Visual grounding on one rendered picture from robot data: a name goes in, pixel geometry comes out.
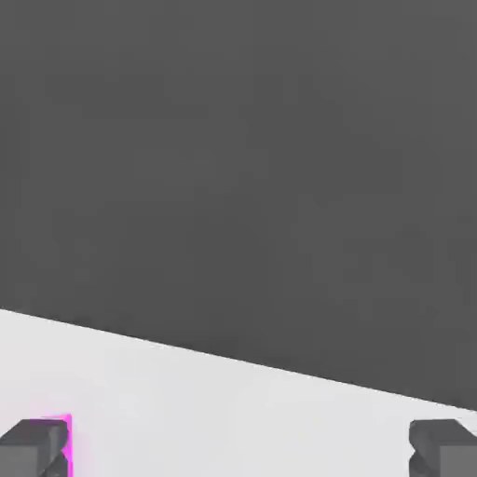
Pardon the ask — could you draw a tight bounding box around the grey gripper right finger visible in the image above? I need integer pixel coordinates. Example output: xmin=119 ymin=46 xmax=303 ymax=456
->
xmin=408 ymin=418 xmax=477 ymax=477

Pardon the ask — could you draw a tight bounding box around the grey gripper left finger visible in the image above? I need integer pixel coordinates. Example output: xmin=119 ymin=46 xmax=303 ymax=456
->
xmin=0 ymin=417 xmax=71 ymax=477

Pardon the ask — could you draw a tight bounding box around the small magenta cube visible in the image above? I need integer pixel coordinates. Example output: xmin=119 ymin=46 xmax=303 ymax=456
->
xmin=39 ymin=413 xmax=75 ymax=477

